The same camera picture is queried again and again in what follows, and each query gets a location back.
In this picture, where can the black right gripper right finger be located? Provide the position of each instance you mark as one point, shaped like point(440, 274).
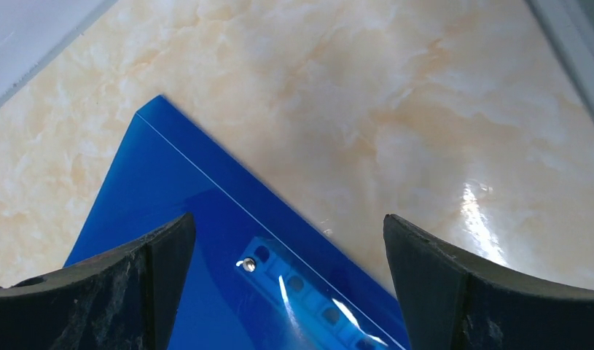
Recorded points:
point(451, 298)

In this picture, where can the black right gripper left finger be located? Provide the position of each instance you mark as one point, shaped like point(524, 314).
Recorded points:
point(124, 298)

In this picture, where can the blue plastic file folder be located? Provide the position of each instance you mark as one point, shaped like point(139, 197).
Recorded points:
point(261, 276)

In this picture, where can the grey aluminium frame post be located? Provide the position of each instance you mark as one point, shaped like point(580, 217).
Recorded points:
point(569, 29)

